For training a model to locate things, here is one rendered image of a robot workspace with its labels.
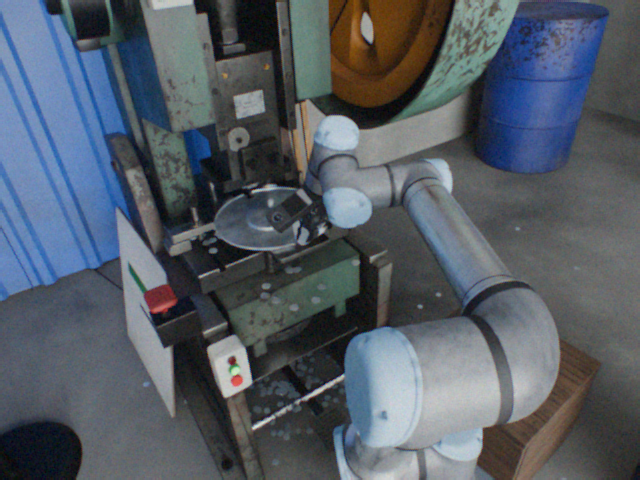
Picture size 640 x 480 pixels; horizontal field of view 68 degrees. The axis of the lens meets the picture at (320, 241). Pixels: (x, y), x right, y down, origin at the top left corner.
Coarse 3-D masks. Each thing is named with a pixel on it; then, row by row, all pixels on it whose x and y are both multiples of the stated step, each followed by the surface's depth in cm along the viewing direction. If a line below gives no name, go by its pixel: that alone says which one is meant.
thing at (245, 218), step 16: (256, 192) 132; (272, 192) 131; (288, 192) 131; (224, 208) 126; (240, 208) 125; (256, 208) 124; (272, 208) 123; (224, 224) 119; (240, 224) 119; (256, 224) 117; (320, 224) 117; (224, 240) 113; (240, 240) 113; (256, 240) 113; (272, 240) 112; (288, 240) 112
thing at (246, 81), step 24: (216, 48) 104; (240, 48) 105; (264, 48) 106; (240, 72) 103; (264, 72) 106; (240, 96) 105; (264, 96) 109; (240, 120) 108; (264, 120) 112; (240, 144) 110; (264, 144) 111; (240, 168) 113; (264, 168) 114
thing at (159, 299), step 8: (160, 288) 103; (168, 288) 103; (144, 296) 102; (152, 296) 102; (160, 296) 101; (168, 296) 101; (152, 304) 99; (160, 304) 99; (168, 304) 100; (152, 312) 99
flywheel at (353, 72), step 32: (352, 0) 121; (384, 0) 111; (416, 0) 103; (448, 0) 91; (352, 32) 126; (384, 32) 115; (416, 32) 106; (352, 64) 130; (384, 64) 119; (416, 64) 104; (352, 96) 130; (384, 96) 118
